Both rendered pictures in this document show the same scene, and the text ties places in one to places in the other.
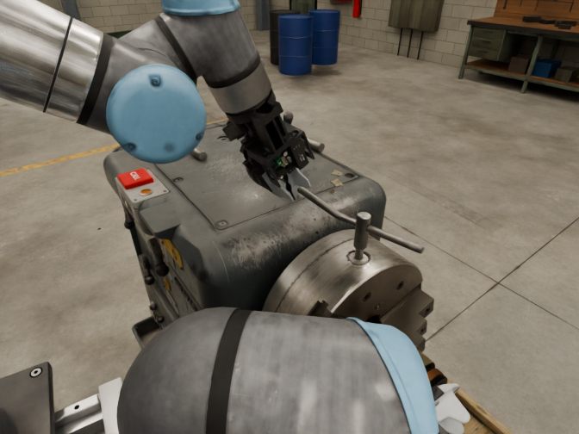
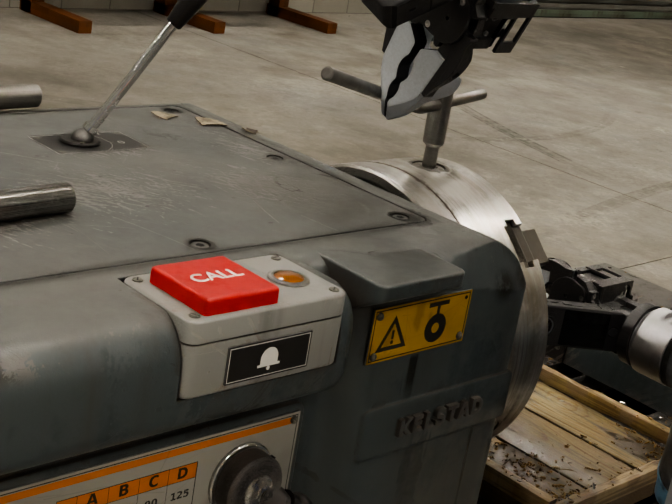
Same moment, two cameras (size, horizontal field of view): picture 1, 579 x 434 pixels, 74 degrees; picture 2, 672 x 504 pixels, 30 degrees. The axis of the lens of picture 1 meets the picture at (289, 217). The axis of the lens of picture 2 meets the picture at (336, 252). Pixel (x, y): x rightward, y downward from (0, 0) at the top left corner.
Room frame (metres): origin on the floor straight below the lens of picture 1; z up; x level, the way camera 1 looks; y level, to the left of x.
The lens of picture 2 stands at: (0.80, 1.08, 1.55)
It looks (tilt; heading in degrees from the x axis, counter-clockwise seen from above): 19 degrees down; 259
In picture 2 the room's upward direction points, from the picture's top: 10 degrees clockwise
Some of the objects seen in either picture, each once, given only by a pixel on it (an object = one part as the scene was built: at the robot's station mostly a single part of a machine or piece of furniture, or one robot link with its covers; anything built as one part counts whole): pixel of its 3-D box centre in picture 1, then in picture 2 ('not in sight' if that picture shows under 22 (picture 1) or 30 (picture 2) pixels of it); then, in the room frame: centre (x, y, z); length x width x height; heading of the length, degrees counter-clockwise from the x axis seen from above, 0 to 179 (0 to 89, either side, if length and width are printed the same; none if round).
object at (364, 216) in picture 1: (360, 244); (433, 138); (0.50, -0.12, 1.27); 0.02 x 0.02 x 0.12
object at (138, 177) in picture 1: (135, 180); (214, 290); (0.73, 0.33, 1.26); 0.06 x 0.06 x 0.02; 36
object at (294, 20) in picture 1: (295, 45); not in sight; (7.11, -0.10, 0.44); 0.59 x 0.59 x 0.88
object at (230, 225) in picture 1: (237, 231); (73, 411); (0.82, 0.14, 1.06); 0.59 x 0.48 x 0.39; 36
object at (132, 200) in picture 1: (143, 195); (233, 321); (0.72, 0.32, 1.23); 0.13 x 0.08 x 0.05; 36
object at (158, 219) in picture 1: (168, 220); (386, 278); (0.60, 0.23, 1.24); 0.09 x 0.08 x 0.03; 36
